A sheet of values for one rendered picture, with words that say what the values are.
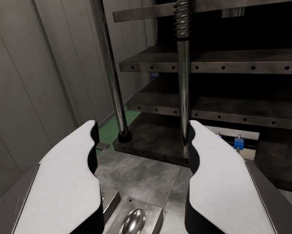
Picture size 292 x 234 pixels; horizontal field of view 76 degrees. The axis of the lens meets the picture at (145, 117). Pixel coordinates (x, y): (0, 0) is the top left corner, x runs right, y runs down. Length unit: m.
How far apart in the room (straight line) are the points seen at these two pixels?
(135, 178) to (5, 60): 1.62
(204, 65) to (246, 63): 0.17
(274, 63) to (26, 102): 2.05
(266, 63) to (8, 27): 2.01
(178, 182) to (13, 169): 1.73
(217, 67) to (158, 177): 0.59
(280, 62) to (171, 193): 0.70
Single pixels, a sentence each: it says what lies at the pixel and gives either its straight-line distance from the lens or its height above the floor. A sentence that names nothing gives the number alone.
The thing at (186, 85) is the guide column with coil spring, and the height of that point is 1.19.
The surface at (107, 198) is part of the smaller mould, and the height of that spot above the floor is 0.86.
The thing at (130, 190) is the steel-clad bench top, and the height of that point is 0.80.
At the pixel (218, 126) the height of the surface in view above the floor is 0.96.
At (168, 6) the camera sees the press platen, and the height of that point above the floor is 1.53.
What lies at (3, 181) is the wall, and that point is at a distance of 2.29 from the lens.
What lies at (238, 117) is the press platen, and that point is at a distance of 1.01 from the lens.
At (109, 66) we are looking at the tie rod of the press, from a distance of 1.06.
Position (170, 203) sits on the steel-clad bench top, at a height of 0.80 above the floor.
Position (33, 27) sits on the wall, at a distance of 2.34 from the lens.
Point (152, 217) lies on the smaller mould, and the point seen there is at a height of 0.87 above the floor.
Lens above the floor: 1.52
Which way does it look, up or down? 29 degrees down
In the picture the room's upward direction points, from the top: 8 degrees counter-clockwise
